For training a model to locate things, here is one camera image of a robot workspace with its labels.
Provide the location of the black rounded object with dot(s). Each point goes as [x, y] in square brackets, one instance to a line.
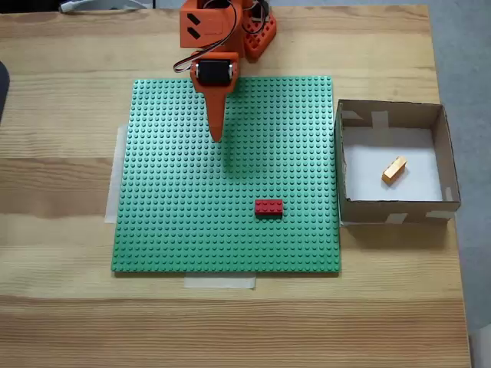
[3, 88]

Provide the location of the yellow lego block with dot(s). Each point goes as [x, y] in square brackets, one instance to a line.
[394, 170]

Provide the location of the brown cardboard box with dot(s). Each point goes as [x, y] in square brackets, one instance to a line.
[364, 212]

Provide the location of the red lego block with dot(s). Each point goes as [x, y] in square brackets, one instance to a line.
[269, 207]

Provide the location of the white paper box lining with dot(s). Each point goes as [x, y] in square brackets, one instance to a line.
[364, 172]

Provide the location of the green lego baseplate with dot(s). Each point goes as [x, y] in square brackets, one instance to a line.
[172, 161]

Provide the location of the long masking tape strip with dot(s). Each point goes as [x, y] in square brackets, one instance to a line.
[111, 184]

